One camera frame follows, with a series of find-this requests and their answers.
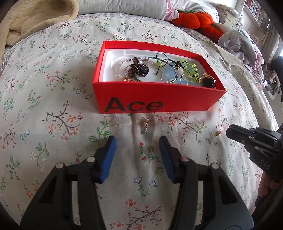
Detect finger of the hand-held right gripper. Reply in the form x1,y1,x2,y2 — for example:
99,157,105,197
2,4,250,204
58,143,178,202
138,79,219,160
229,124,257,138
226,130,251,145

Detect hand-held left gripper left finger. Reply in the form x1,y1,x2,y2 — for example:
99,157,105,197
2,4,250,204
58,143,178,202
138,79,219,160
21,135,117,230

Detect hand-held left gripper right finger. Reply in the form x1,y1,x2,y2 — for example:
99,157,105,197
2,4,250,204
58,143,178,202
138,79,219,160
159,135,254,230

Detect gold dangle earring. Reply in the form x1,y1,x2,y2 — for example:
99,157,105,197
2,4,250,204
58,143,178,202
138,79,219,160
141,118,152,134

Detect red cardboard box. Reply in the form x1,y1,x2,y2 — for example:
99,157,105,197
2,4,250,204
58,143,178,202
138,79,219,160
92,40,227,114

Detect gold ring with dark stone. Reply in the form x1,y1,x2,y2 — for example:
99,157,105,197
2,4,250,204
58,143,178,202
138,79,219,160
199,74,218,89

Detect yellow-green bead bracelet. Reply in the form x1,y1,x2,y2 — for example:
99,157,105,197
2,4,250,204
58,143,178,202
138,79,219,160
156,60,198,80

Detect green seed bead bracelet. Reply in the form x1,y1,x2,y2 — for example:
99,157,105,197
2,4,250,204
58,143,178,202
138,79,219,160
144,56,184,84

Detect black cord pink bead bracelet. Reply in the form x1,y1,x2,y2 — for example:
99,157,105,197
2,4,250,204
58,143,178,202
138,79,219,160
156,53,185,76

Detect thin gold ring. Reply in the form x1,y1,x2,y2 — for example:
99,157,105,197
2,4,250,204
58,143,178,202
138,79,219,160
124,66,139,78

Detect black flower ring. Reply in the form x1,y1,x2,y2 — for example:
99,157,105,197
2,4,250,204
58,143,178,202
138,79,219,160
125,57,149,78

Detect person's right hand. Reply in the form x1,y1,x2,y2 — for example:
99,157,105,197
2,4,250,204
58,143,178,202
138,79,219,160
258,172,282,198

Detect floral patterned cloth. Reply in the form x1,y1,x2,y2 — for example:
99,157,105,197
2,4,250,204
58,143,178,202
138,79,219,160
262,63,278,83

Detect cream cloth piece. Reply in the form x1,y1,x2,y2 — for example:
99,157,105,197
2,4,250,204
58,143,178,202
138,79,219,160
213,41,244,65

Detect crumpled white grey clothes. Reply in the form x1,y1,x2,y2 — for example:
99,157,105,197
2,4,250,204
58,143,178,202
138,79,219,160
218,29,266,69

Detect stack of books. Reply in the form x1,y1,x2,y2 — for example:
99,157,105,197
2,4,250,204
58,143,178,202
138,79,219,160
215,2,241,27

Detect orange plush toy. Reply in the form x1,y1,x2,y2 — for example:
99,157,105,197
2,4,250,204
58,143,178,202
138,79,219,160
172,9,224,37

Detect white bookshelf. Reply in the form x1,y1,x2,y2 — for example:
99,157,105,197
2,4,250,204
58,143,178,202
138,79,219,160
243,0,272,31

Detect pink striped cloth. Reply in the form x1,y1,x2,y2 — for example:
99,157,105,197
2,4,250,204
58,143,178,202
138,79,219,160
166,0,179,21

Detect grey quilted pillow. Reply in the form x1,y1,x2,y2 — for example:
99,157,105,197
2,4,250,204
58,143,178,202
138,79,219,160
76,0,173,21

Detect beige fleece blanket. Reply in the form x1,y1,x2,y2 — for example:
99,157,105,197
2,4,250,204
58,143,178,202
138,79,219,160
0,0,79,58

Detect pale blue bead bracelet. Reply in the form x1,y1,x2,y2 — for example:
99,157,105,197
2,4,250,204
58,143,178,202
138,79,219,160
159,62,190,85

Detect clear bead bracelet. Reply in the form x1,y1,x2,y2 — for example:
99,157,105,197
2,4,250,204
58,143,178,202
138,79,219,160
115,58,142,82

